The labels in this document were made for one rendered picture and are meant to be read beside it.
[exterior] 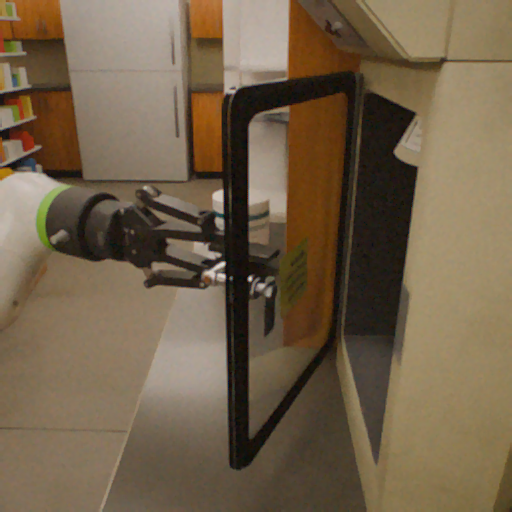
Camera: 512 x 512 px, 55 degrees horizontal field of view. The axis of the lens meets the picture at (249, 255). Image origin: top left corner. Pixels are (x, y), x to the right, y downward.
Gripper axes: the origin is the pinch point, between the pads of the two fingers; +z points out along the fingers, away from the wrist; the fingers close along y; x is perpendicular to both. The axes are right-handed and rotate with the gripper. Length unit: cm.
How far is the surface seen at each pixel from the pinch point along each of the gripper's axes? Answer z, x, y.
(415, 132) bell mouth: 15.9, 5.4, 14.4
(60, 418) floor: -120, 59, -120
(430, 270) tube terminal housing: 20.6, -6.4, 5.8
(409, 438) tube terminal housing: 21.1, -6.2, -11.2
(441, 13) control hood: 19.0, -7.3, 23.9
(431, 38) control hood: 18.6, -7.5, 22.5
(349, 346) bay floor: 8.6, 16.3, -18.3
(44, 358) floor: -160, 85, -120
